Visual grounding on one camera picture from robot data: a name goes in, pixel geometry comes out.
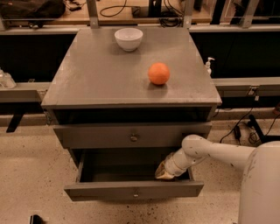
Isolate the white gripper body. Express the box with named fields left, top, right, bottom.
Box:
left=164, top=149, right=194, bottom=177

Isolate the black cable on bench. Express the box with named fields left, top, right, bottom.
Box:
left=99, top=0, right=129, bottom=18

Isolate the white ceramic bowl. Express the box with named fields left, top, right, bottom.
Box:
left=115, top=28, right=144, bottom=52

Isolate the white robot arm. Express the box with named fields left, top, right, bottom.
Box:
left=155, top=135, right=280, bottom=224

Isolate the black stand leg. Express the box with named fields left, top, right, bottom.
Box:
left=248, top=115, right=280, bottom=144

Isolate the orange fruit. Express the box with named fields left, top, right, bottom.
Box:
left=148, top=62, right=170, bottom=85

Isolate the small black floor object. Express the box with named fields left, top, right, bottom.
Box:
left=29, top=214, right=43, bottom=224

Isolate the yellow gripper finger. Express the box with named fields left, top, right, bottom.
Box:
left=155, top=173, right=174, bottom=180
left=155, top=161, right=166, bottom=175

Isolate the white pump bottle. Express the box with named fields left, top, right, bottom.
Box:
left=205, top=57, right=215, bottom=75

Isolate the grey top drawer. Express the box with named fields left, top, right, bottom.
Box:
left=53, top=122, right=212, bottom=149

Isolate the black bag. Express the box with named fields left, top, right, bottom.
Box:
left=0, top=0, right=66, bottom=19

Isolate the grey drawer cabinet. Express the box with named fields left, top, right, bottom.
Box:
left=40, top=26, right=222, bottom=202

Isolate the black floor cable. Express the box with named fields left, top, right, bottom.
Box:
left=219, top=87, right=280, bottom=146

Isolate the grey drawer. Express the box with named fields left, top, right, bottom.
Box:
left=65, top=149, right=204, bottom=201
left=53, top=122, right=212, bottom=149

